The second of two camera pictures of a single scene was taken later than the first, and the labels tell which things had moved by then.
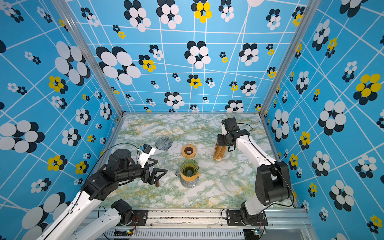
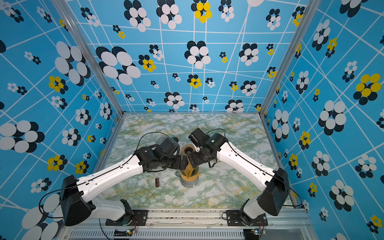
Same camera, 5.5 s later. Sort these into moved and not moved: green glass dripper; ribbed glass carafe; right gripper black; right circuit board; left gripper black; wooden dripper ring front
Moved: right gripper black; left gripper black
Not moved: green glass dripper; right circuit board; ribbed glass carafe; wooden dripper ring front
